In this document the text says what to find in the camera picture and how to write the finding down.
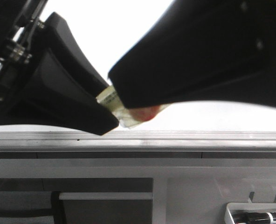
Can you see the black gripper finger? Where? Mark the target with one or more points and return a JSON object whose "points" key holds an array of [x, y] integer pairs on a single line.
{"points": [[203, 50]]}

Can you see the black marker in tray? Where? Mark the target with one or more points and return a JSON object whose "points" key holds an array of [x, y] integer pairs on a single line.
{"points": [[255, 218]]}

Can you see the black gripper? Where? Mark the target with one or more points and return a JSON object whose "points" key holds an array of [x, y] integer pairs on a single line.
{"points": [[60, 87]]}

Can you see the white marker tray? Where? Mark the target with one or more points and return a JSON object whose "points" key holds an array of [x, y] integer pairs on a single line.
{"points": [[234, 208]]}

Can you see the white whiteboard marker with tape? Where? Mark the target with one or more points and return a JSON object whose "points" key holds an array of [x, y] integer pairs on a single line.
{"points": [[128, 118]]}

